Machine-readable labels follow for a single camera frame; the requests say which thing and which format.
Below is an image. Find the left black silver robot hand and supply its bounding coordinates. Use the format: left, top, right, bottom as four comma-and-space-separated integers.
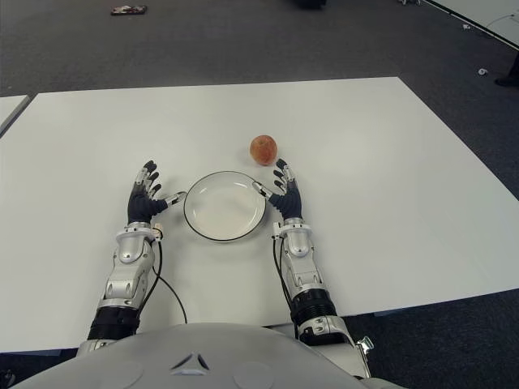
126, 160, 188, 224

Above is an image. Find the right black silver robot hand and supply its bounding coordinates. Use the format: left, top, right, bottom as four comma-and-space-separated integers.
251, 158, 304, 222

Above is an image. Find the red yellow apple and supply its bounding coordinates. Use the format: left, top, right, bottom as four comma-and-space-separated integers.
249, 135, 279, 166

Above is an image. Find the white plate with black rim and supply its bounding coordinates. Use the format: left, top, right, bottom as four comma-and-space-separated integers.
182, 170, 268, 245

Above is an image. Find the grey robot torso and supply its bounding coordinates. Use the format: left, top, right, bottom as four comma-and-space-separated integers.
0, 322, 410, 389

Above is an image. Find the neighbouring white table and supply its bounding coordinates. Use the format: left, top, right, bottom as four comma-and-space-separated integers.
0, 95, 30, 137

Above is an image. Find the dark colourful flat packet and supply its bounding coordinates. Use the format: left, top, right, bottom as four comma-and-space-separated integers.
111, 5, 148, 16

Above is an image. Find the white table with black edge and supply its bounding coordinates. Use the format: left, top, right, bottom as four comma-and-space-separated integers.
423, 0, 519, 48

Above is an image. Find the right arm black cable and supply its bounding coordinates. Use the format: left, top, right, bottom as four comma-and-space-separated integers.
271, 237, 295, 325

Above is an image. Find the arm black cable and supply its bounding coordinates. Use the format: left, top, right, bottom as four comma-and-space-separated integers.
271, 237, 295, 325
137, 237, 188, 325

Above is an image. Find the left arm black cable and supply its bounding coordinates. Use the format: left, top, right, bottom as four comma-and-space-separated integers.
137, 237, 188, 325

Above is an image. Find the small metal bracket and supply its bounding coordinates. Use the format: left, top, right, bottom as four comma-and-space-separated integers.
355, 336, 375, 358

